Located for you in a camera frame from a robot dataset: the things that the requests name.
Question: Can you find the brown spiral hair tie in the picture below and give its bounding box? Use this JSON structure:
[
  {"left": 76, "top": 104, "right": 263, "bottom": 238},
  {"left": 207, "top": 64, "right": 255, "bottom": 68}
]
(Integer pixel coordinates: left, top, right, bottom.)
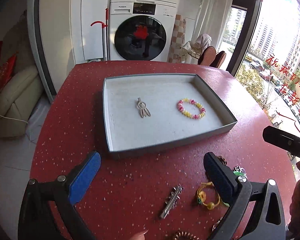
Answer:
[{"left": 165, "top": 231, "right": 199, "bottom": 240}]

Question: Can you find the white front-load washing machine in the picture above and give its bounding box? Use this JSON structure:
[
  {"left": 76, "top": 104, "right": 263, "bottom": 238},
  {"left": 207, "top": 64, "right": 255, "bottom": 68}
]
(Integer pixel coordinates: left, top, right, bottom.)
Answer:
[{"left": 109, "top": 0, "right": 179, "bottom": 62}]

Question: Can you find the white cloth on rack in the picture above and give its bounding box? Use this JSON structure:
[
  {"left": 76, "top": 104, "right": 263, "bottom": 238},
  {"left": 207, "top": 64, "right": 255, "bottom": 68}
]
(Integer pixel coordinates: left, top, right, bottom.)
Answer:
[{"left": 180, "top": 34, "right": 212, "bottom": 61}]

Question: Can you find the red handled mop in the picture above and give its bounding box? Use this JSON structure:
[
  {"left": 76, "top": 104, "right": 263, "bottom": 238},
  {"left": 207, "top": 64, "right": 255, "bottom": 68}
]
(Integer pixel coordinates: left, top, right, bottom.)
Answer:
[{"left": 90, "top": 8, "right": 109, "bottom": 61}]

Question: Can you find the silver leaf hair clip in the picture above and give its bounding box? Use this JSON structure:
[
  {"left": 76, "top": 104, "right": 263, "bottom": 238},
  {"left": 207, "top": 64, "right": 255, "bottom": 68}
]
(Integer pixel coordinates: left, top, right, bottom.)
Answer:
[{"left": 159, "top": 184, "right": 184, "bottom": 219}]

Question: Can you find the person's left hand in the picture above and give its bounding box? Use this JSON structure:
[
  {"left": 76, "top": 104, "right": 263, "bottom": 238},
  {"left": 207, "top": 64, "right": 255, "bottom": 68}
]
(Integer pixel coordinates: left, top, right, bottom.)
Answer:
[{"left": 129, "top": 230, "right": 148, "bottom": 240}]

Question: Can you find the grey rectangular jewelry tray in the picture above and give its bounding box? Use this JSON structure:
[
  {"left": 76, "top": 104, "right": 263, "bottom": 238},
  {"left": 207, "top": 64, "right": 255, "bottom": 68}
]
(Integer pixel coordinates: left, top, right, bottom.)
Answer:
[{"left": 103, "top": 73, "right": 237, "bottom": 159}]

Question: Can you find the brown slipper right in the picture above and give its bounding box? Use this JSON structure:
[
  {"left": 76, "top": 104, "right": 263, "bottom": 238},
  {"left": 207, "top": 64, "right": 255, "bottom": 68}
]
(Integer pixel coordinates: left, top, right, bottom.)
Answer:
[{"left": 210, "top": 51, "right": 226, "bottom": 68}]

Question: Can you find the beige fringe hair clip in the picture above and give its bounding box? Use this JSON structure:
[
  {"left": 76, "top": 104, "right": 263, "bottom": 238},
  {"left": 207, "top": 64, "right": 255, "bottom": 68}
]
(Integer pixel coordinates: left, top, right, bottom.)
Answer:
[{"left": 136, "top": 98, "right": 151, "bottom": 118}]

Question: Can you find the green translucent bangle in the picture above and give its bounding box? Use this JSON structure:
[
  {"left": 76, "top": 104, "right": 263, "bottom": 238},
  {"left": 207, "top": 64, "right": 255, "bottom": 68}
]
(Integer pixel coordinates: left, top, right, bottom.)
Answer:
[{"left": 233, "top": 166, "right": 248, "bottom": 178}]

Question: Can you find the cream leather sofa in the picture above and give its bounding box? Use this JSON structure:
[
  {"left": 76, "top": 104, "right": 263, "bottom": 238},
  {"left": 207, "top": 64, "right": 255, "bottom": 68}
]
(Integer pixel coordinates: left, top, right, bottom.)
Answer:
[{"left": 0, "top": 65, "right": 44, "bottom": 138}]

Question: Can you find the yellow sunflower hair tie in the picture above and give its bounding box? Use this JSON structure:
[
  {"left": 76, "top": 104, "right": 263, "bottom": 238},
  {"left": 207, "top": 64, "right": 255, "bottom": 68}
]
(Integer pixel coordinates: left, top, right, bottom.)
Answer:
[{"left": 196, "top": 181, "right": 230, "bottom": 211}]

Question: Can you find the pink yellow beaded bracelet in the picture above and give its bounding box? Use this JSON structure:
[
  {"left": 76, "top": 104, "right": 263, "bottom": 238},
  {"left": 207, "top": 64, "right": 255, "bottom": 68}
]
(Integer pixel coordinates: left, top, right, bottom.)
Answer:
[{"left": 176, "top": 97, "right": 207, "bottom": 120}]

